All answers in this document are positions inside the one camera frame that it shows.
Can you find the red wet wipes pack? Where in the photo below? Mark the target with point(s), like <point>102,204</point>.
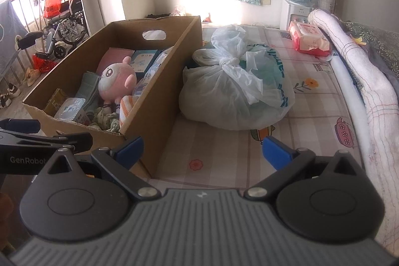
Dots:
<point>308,37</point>

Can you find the checked printed bedsheet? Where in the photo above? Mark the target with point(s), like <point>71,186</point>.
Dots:
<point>311,104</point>

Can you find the grey hanging blanket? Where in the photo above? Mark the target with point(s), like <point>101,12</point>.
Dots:
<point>11,35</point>

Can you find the pink plush toy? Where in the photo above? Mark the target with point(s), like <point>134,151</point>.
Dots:
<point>117,82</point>

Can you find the wheelchair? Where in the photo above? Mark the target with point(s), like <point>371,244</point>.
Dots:
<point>67,26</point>

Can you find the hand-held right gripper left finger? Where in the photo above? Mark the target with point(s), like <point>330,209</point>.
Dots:
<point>129,149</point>

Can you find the cotton swab bag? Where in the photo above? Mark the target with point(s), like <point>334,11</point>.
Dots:
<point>162,57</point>

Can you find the blue white soft packet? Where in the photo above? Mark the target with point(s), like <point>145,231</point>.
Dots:
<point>146,79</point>

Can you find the cardboard box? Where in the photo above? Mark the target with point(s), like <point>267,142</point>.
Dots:
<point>156,104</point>

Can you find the yellow small box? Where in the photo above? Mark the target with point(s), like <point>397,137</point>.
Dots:
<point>54,102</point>

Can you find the orange striped cloth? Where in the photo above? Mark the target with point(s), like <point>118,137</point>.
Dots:
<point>129,107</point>

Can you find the yogurt cup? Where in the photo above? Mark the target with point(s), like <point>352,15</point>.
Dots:
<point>70,108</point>

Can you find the blue band-aid box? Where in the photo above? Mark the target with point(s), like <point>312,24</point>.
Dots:
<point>145,60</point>

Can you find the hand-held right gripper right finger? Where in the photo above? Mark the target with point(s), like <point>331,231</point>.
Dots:
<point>276,153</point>

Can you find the large knotted white plastic bag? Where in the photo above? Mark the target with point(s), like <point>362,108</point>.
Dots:
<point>224,88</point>

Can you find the black white sneakers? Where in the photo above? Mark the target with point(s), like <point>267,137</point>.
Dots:
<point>9,96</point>

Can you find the olive green cloth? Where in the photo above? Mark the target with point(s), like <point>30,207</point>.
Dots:
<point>106,122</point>

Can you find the red plastic bag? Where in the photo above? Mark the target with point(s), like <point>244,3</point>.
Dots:
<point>43,65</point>
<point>51,5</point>

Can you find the teal checked cloth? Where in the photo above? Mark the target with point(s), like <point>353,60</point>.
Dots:
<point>89,88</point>

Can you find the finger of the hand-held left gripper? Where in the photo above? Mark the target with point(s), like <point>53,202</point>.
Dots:
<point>18,125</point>
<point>78,141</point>

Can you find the grey floral blanket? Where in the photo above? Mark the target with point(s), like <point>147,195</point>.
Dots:
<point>383,41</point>

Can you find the wall socket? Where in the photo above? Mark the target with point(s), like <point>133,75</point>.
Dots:
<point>266,1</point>

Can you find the white water dispenser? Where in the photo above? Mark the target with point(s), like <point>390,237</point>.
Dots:
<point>296,13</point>

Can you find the dark cloth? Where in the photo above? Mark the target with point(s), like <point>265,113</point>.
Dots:
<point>157,15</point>

